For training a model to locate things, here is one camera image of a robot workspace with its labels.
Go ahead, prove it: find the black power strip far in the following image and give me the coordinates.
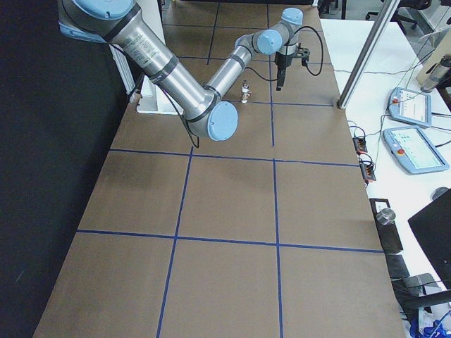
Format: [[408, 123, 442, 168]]
[[352, 126, 367, 154]]

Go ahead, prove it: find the far teach pendant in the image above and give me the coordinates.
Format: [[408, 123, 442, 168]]
[[388, 87, 432, 128]]

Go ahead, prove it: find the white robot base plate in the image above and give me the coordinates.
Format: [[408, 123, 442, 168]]
[[137, 75, 183, 115]]

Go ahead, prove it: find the near teach pendant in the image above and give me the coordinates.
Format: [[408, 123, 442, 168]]
[[383, 126, 450, 175]]

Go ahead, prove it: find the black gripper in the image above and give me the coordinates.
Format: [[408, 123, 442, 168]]
[[274, 42, 310, 92]]

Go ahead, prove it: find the black power strip near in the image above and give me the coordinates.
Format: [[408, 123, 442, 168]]
[[359, 159, 376, 184]]

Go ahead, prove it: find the teach pendant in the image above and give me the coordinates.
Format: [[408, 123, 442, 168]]
[[383, 126, 450, 175], [388, 87, 432, 128]]

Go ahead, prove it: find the silver metal cylinder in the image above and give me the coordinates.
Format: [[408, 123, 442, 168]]
[[376, 208, 396, 225]]

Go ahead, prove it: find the black power strip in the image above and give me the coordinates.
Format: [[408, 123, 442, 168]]
[[352, 126, 367, 154], [359, 159, 376, 184]]

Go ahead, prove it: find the black box under cylinder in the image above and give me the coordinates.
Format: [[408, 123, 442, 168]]
[[369, 198, 403, 254]]

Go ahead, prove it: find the white PPR pipe piece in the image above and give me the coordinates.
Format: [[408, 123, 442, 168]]
[[240, 80, 252, 104]]

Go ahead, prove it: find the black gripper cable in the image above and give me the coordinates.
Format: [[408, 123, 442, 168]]
[[246, 25, 325, 82]]

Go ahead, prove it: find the aluminium frame post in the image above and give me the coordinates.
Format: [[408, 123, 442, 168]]
[[337, 0, 400, 109]]

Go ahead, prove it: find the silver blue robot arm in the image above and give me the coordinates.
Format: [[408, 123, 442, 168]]
[[58, 1, 303, 141]]

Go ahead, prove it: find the black monitor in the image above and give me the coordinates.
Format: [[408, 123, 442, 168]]
[[408, 190, 451, 289]]

